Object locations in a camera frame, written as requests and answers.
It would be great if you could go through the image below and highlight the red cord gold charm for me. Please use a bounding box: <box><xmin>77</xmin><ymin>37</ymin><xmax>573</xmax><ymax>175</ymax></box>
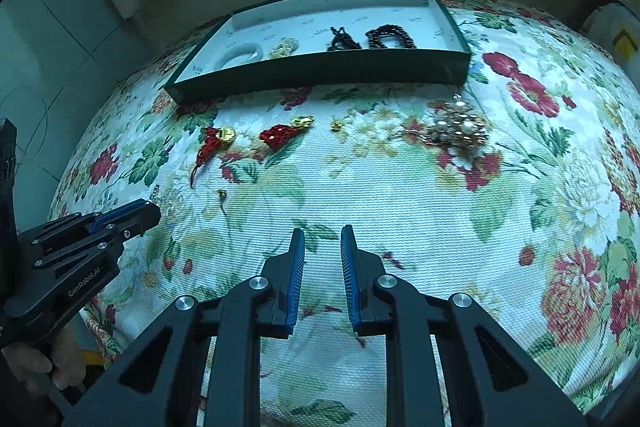
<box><xmin>190</xmin><ymin>127</ymin><xmax>236</xmax><ymax>187</ymax></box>

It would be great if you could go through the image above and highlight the red knot gold charm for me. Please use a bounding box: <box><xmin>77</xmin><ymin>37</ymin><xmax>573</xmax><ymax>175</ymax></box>
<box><xmin>259</xmin><ymin>115</ymin><xmax>314</xmax><ymax>152</ymax></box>

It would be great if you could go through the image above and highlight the white jade bangle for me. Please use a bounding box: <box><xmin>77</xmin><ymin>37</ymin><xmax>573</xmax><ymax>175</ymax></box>
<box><xmin>214</xmin><ymin>42</ymin><xmax>264</xmax><ymax>70</ymax></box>

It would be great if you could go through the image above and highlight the pearl flower brooch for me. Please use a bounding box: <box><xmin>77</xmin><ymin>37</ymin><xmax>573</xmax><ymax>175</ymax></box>
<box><xmin>425</xmin><ymin>94</ymin><xmax>488</xmax><ymax>153</ymax></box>

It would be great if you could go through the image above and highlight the pearl necklace bundle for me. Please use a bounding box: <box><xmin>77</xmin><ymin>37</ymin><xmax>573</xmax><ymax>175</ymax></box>
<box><xmin>268</xmin><ymin>37</ymin><xmax>302</xmax><ymax>60</ymax></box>

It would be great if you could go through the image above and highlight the black cord bracelet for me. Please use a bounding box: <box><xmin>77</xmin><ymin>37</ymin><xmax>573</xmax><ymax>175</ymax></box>
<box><xmin>326</xmin><ymin>26</ymin><xmax>362</xmax><ymax>53</ymax></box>

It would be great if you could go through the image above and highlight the dark red bead bracelet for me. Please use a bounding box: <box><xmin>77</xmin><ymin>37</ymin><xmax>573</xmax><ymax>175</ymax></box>
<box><xmin>364</xmin><ymin>24</ymin><xmax>418</xmax><ymax>51</ymax></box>

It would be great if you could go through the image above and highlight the small gold earring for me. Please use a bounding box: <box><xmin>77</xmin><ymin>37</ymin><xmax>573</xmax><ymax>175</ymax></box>
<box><xmin>217</xmin><ymin>188</ymin><xmax>228</xmax><ymax>218</ymax></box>

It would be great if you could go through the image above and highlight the dark green jewelry tray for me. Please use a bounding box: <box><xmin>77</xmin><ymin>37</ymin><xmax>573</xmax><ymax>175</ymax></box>
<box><xmin>164</xmin><ymin>0</ymin><xmax>471</xmax><ymax>104</ymax></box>

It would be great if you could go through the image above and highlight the person's left hand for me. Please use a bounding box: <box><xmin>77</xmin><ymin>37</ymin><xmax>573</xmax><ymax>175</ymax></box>
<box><xmin>2</xmin><ymin>325</ymin><xmax>86</xmax><ymax>395</ymax></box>

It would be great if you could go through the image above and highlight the floral bed cover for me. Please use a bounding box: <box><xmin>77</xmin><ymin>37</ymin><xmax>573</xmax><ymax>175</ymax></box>
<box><xmin>49</xmin><ymin>0</ymin><xmax>639</xmax><ymax>426</ymax></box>

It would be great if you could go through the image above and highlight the white patterned pillow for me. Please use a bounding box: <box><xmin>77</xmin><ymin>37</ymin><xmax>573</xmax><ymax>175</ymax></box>
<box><xmin>582</xmin><ymin>3</ymin><xmax>640</xmax><ymax>86</ymax></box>

